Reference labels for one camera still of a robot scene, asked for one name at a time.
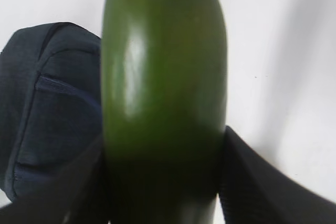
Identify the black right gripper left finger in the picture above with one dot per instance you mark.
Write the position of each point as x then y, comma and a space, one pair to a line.
76, 195

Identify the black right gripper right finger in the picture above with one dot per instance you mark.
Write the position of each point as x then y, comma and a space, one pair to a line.
253, 191

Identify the dark blue fabric lunch bag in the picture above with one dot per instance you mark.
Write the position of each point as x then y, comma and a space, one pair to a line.
50, 103

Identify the dark green cucumber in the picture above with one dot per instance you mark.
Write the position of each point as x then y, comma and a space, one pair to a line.
163, 79

